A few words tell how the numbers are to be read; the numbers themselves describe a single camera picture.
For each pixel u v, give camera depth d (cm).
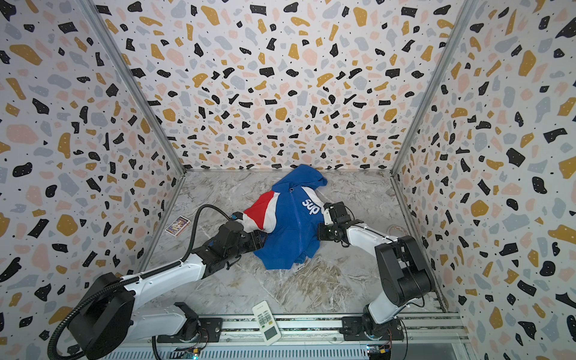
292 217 100
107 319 41
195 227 62
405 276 46
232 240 68
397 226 100
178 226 98
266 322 75
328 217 87
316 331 76
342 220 75
